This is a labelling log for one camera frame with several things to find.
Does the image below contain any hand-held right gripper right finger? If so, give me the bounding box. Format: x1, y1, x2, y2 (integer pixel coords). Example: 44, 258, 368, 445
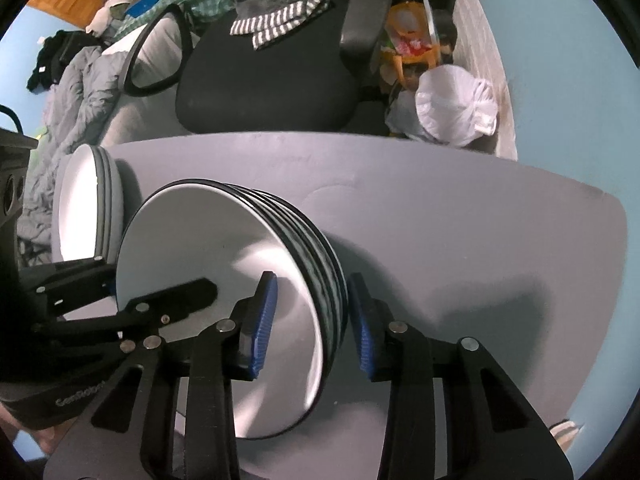
348, 272, 575, 480

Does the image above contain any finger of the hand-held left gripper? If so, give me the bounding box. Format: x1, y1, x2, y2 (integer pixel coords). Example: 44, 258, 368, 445
35, 256, 120, 318
115, 277, 219, 343

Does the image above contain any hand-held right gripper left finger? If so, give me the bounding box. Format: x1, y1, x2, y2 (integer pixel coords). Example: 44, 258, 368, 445
42, 270, 279, 480

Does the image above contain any grey ribbed bowl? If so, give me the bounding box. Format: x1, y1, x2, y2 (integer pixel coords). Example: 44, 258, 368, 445
51, 144, 108, 262
95, 146, 118, 259

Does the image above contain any person's left forearm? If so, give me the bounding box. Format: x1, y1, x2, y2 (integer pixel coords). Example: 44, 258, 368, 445
0, 405, 68, 458

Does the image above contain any grey quilted duvet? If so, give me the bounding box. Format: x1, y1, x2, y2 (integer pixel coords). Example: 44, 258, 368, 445
15, 45, 126, 268

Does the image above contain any grey striped slipper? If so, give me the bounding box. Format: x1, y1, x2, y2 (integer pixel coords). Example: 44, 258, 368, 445
549, 419, 586, 451

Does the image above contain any black clothing pile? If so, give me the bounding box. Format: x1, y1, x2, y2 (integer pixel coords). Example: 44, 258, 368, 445
26, 30, 103, 93

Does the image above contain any black office chair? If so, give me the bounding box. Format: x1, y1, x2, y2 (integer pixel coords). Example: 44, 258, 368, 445
122, 0, 463, 136

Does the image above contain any white plastic bag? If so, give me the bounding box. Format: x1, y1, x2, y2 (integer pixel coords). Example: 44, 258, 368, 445
387, 65, 501, 148

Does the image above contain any white cloth pile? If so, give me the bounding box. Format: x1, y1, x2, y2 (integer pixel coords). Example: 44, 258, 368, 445
85, 0, 136, 36

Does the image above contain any yellow plastic toy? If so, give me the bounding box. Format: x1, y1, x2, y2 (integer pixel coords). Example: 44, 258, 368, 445
380, 2, 443, 86

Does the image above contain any blue box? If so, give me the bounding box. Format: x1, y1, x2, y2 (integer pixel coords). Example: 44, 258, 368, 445
127, 0, 166, 18

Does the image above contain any green checkered cloth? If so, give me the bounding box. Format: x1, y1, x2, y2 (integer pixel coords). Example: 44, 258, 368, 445
115, 0, 236, 41

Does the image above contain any black cable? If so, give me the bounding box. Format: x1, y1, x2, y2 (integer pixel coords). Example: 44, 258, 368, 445
0, 105, 25, 136

